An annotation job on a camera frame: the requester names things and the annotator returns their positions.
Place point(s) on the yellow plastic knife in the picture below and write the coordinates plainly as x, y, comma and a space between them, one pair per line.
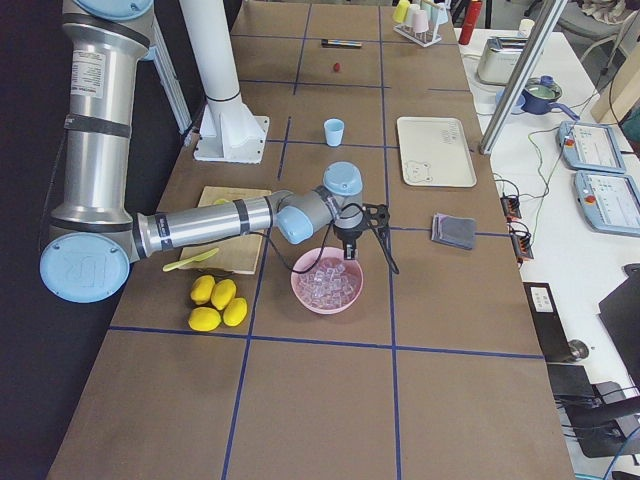
191, 260

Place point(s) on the red water bottle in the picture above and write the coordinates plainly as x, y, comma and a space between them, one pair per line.
472, 13

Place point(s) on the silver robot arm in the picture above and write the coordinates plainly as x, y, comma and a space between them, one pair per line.
94, 240

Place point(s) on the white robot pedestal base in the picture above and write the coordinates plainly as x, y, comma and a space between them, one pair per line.
229, 131

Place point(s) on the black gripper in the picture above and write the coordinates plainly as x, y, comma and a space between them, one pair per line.
348, 233

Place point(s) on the light blue plastic cup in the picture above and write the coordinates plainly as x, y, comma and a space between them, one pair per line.
334, 131

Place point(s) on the steel muddler black tip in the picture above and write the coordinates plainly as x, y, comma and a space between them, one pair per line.
341, 44

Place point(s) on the pink bowl of ice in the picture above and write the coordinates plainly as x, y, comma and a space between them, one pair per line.
324, 282

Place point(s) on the cream bear serving tray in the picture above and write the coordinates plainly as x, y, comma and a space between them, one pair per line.
434, 152

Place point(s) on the blue teach pendant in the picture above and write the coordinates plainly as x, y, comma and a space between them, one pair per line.
588, 146
609, 201

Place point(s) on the pink cup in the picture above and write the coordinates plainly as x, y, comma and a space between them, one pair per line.
418, 20

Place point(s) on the white wire cup rack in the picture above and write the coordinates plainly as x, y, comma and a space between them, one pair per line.
438, 12

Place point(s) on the blue saucepan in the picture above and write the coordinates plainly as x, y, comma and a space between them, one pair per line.
541, 95

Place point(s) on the aluminium frame post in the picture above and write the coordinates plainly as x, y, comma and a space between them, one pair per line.
548, 17

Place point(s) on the yellow lemon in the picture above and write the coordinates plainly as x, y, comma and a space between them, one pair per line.
235, 312
204, 319
201, 289
223, 293

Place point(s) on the folded grey cloth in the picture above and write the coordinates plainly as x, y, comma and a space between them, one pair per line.
454, 231

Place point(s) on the bamboo cutting board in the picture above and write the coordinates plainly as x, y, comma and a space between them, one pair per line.
237, 255

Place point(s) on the yellow cup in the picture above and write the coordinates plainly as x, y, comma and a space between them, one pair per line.
400, 12

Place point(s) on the white toaster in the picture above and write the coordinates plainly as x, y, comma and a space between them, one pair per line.
498, 59

